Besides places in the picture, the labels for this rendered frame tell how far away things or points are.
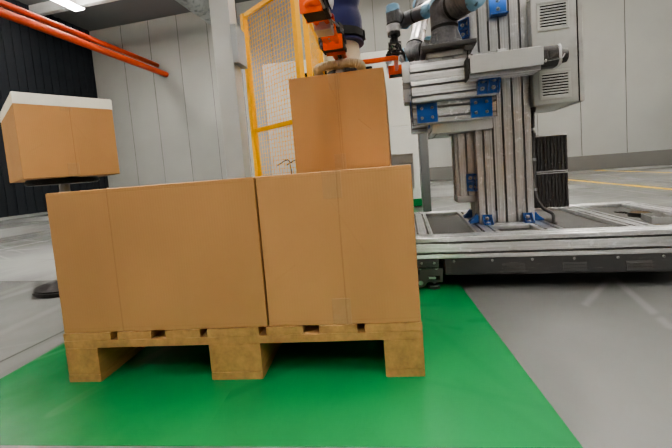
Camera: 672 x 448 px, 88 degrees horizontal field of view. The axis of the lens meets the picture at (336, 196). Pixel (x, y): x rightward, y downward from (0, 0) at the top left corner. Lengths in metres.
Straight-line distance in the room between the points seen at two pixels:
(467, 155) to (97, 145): 1.92
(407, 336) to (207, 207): 0.62
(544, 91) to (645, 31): 11.21
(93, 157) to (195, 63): 11.41
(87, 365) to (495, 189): 1.71
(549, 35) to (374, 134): 0.91
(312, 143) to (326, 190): 0.64
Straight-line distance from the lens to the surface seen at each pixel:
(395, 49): 2.10
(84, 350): 1.29
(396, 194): 0.88
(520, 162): 1.88
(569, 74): 1.93
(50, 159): 2.20
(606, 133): 12.25
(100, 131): 2.26
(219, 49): 3.21
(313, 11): 1.25
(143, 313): 1.15
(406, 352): 1.00
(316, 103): 1.52
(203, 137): 12.98
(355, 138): 1.47
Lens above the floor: 0.54
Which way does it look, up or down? 4 degrees down
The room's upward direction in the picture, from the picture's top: 5 degrees counter-clockwise
